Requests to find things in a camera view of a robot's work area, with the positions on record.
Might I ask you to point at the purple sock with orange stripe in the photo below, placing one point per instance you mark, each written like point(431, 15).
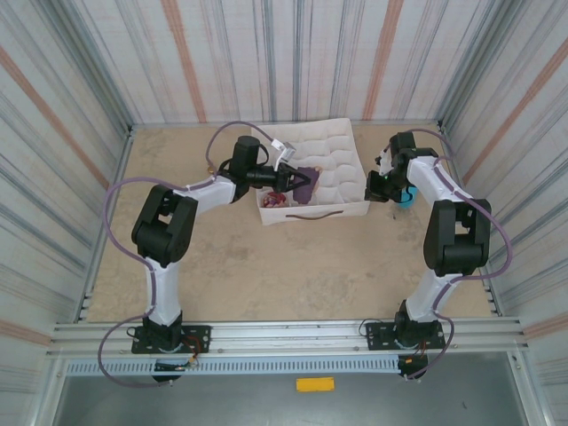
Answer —
point(306, 195)

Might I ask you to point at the beige sock with red toe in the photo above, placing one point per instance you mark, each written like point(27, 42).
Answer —
point(274, 200)

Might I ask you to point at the white fabric organizer box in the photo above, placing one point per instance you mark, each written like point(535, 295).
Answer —
point(337, 168)

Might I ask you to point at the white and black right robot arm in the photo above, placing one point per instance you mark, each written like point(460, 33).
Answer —
point(432, 182)

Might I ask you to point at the blue plastic tube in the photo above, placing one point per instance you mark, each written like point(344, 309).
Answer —
point(408, 202)

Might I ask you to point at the small brass knob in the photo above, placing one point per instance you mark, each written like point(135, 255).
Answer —
point(208, 169)

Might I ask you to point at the yellow label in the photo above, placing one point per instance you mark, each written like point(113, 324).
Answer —
point(315, 384)

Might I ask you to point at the aluminium mounting rail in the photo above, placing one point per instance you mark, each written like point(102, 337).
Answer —
point(288, 330)

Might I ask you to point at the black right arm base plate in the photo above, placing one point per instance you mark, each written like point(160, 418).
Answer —
point(377, 338)

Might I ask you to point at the metal side rail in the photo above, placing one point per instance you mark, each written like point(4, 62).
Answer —
point(93, 275)
point(490, 295)

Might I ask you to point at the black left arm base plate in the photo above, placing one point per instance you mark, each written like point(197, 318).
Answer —
point(199, 337)

